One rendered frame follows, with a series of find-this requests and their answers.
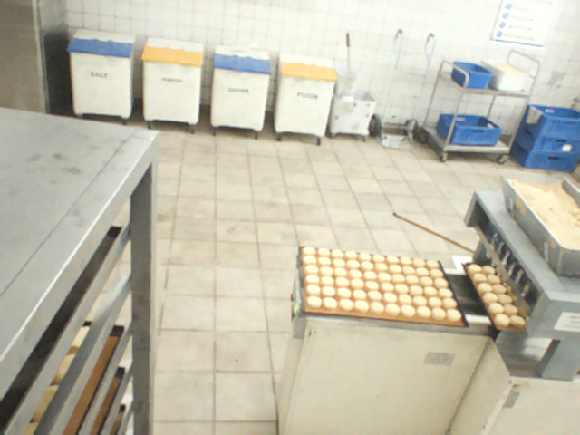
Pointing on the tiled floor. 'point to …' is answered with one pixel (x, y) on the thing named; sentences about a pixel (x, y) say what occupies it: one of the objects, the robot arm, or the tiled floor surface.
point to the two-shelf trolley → (487, 115)
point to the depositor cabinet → (514, 392)
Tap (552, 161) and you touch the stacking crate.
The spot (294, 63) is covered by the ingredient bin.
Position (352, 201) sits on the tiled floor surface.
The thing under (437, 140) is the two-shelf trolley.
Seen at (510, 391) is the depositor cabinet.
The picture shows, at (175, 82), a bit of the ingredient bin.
